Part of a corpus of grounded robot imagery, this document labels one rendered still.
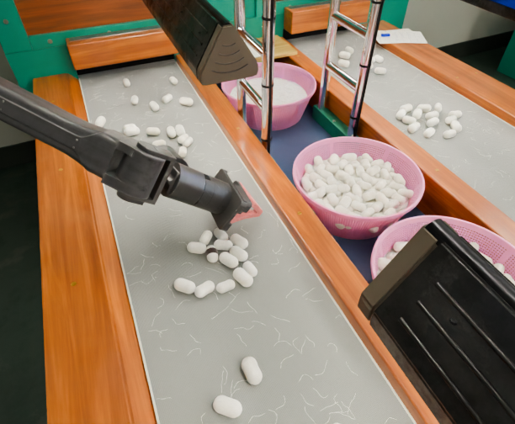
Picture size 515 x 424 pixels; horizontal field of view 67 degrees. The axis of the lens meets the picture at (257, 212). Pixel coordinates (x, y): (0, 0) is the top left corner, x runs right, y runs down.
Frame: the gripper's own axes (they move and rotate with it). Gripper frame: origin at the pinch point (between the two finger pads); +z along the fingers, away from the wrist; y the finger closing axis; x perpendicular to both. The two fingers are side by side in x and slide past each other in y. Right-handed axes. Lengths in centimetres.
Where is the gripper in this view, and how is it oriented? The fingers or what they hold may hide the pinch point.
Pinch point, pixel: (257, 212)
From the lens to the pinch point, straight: 73.5
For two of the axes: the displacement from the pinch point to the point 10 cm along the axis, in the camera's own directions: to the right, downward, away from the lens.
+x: -6.0, 7.3, 3.4
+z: 7.0, 2.6, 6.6
